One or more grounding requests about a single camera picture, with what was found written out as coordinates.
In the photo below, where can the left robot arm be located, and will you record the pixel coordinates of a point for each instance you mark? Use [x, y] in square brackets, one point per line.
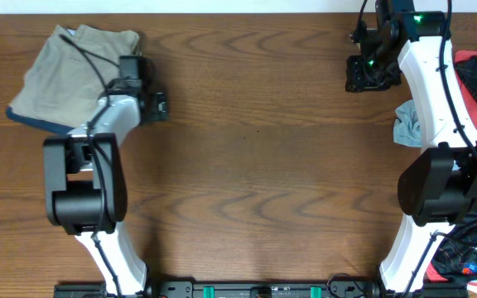
[85, 188]

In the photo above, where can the folded navy blue shorts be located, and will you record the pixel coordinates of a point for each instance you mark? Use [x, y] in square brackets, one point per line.
[35, 123]

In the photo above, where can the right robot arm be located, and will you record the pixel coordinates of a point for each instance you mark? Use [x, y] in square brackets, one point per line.
[439, 188]

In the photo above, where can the khaki beige shorts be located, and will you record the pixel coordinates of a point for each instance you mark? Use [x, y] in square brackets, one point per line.
[61, 86]

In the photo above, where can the light blue grey shirt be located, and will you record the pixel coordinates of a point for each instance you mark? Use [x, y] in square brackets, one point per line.
[406, 127]

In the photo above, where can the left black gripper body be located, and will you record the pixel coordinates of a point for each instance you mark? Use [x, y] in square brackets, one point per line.
[156, 108]

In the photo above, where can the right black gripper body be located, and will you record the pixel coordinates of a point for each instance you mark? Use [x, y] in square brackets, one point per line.
[378, 72]

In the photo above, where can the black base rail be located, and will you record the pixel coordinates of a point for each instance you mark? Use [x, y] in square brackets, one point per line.
[343, 288]

